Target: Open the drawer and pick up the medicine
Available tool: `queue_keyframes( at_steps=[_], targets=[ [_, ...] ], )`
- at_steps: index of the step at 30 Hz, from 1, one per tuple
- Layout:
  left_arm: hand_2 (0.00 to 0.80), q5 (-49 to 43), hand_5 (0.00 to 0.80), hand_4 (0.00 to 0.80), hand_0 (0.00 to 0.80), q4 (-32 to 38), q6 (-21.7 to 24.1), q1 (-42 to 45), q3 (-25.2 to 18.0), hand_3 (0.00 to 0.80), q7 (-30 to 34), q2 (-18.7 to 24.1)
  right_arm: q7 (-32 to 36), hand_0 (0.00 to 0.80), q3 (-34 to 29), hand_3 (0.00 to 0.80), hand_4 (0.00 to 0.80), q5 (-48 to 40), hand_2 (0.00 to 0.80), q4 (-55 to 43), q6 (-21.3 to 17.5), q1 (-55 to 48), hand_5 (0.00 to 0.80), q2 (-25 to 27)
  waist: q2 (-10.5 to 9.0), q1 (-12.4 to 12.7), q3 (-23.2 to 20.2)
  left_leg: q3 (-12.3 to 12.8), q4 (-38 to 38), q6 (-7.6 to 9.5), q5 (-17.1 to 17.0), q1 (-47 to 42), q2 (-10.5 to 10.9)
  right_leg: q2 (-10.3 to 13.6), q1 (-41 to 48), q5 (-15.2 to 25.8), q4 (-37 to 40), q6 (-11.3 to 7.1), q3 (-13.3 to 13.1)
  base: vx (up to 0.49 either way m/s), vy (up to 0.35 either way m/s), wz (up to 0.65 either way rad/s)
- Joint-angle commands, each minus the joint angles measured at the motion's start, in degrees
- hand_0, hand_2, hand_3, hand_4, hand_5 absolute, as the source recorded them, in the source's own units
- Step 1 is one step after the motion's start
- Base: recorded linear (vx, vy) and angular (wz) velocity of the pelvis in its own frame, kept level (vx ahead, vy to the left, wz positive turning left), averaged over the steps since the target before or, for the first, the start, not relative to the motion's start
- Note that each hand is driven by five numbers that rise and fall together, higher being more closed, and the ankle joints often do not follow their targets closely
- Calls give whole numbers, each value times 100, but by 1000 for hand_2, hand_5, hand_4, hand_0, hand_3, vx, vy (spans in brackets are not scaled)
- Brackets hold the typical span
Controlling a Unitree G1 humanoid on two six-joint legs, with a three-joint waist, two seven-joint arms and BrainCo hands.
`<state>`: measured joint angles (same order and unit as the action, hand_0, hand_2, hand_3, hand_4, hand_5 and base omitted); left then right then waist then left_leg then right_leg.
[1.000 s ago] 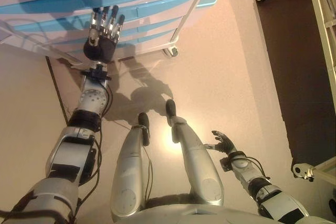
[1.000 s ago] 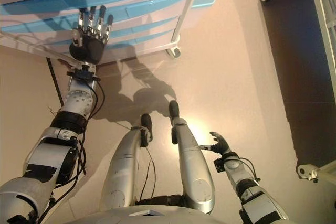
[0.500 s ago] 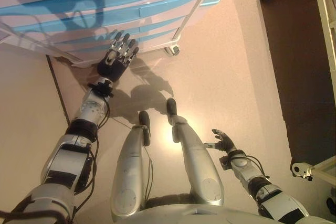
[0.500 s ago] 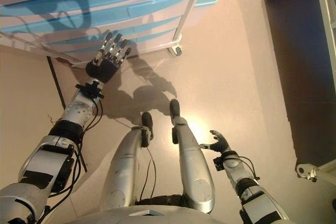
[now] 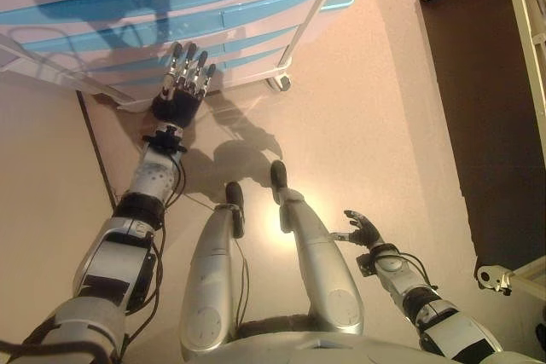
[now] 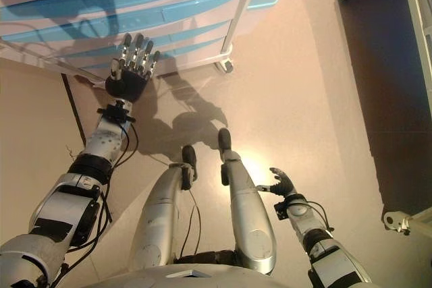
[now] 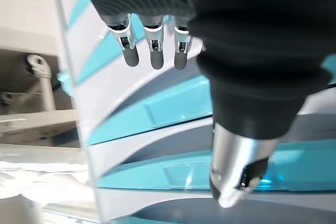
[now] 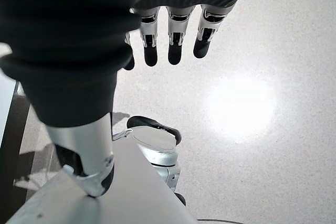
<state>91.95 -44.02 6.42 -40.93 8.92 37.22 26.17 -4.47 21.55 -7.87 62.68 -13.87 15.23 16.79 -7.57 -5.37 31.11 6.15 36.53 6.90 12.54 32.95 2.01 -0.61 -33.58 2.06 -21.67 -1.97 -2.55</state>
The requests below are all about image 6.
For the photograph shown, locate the cart caster wheel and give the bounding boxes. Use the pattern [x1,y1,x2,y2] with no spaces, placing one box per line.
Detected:
[219,58,235,74]

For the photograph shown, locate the white medical cart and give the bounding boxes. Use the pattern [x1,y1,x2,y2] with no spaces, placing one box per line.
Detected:
[0,0,268,82]

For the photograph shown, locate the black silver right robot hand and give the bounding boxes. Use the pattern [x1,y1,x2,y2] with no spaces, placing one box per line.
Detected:
[256,167,296,197]

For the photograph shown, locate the bed caster wheel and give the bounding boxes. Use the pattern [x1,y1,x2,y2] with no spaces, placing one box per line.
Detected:
[382,211,411,235]

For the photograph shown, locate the thin black leg cable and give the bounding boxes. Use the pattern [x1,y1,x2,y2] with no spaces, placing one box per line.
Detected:
[178,188,204,258]

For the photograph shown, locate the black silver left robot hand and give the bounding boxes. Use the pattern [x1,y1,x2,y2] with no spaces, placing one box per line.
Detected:
[105,32,161,103]

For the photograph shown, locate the white hospital bed frame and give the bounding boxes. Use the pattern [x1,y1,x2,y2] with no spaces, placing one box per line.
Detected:
[332,0,432,235]

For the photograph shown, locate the grey robot torso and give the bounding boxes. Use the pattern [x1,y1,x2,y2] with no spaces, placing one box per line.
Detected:
[80,260,311,288]

